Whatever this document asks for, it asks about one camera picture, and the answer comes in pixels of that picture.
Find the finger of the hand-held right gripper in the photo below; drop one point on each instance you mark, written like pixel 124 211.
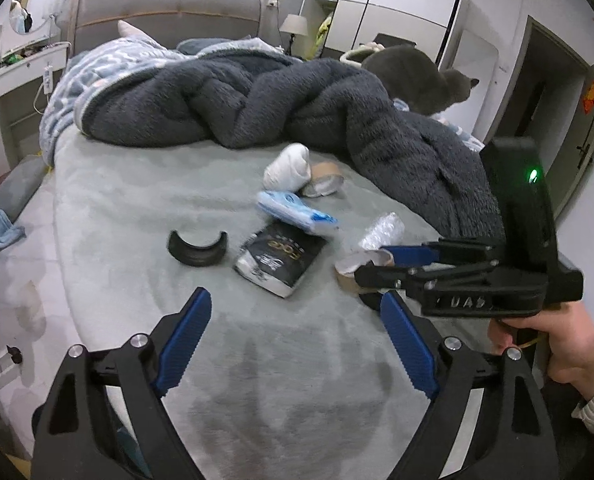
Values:
pixel 407 254
pixel 377 275

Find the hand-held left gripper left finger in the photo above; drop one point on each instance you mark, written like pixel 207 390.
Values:
pixel 187 340

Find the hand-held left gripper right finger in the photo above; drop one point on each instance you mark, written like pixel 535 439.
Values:
pixel 407 345

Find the brown tape roll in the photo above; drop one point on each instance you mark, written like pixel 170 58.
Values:
pixel 349 265
pixel 324 172

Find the blue white wipes packet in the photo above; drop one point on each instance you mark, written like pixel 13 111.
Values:
pixel 292 207

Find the person's right hand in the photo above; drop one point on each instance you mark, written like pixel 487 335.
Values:
pixel 572 340

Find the clear crumpled plastic wrap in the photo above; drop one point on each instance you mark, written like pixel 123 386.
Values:
pixel 384 230

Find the black curved plastic piece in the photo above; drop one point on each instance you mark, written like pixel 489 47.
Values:
pixel 197 257

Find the grey door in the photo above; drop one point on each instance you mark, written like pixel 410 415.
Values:
pixel 592 135

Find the red door decoration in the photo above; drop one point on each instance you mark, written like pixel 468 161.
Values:
pixel 590 96

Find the white rolled sock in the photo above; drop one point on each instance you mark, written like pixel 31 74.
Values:
pixel 287 167

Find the grey bed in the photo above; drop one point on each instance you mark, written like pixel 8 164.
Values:
pixel 127 200

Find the grey cat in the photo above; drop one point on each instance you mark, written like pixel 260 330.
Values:
pixel 407 80

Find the beige plush cat bed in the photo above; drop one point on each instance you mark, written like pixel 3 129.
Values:
pixel 357 54

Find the dark grey fleece blanket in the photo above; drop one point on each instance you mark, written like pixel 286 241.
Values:
pixel 227 105

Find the grey floor cushion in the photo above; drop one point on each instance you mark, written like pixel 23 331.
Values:
pixel 17 187

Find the white wardrobe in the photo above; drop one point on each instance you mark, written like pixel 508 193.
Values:
pixel 402 5

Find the bedside lamp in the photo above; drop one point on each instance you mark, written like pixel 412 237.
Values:
pixel 293 25

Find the blue patterned quilt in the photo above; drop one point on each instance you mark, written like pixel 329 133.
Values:
pixel 107 65

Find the white power strip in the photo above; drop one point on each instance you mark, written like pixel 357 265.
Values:
pixel 47 80

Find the white dressing table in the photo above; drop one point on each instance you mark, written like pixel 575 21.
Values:
pixel 12 90

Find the white pillow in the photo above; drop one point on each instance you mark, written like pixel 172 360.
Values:
pixel 132 30

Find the grey padded headboard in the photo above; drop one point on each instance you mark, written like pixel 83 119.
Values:
pixel 167 10

